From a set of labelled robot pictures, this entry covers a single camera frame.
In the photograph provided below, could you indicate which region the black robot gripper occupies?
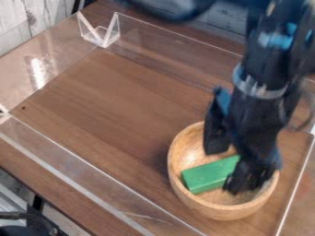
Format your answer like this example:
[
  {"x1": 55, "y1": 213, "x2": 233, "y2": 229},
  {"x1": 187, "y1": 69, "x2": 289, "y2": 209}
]
[{"x1": 203, "y1": 65, "x2": 302, "y2": 195}]

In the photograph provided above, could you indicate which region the black device lower left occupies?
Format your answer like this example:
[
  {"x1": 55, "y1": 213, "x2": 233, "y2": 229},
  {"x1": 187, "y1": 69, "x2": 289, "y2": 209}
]
[{"x1": 0, "y1": 209, "x2": 70, "y2": 236}]

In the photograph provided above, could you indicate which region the clear acrylic corner bracket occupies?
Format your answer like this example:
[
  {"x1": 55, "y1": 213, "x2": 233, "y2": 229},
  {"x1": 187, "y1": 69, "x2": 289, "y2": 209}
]
[{"x1": 77, "y1": 12, "x2": 121, "y2": 48}]

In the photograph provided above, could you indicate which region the black cable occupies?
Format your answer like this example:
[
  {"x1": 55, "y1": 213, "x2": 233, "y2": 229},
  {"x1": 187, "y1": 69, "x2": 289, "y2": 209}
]
[{"x1": 282, "y1": 79, "x2": 315, "y2": 133}]

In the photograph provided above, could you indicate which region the brown wooden bowl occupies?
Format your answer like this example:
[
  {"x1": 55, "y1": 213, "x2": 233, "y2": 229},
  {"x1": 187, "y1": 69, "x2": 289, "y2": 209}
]
[{"x1": 167, "y1": 122, "x2": 279, "y2": 220}]

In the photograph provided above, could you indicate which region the green rectangular block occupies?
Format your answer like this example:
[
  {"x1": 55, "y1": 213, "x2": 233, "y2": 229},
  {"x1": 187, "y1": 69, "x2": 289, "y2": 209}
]
[{"x1": 182, "y1": 155, "x2": 241, "y2": 195}]

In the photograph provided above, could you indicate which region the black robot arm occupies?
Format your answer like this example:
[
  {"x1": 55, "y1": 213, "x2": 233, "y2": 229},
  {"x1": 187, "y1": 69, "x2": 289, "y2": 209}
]
[{"x1": 119, "y1": 0, "x2": 315, "y2": 195}]

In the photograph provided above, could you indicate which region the clear acrylic front barrier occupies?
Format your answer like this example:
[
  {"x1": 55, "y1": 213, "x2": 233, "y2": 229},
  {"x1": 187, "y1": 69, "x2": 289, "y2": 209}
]
[{"x1": 0, "y1": 115, "x2": 206, "y2": 236}]

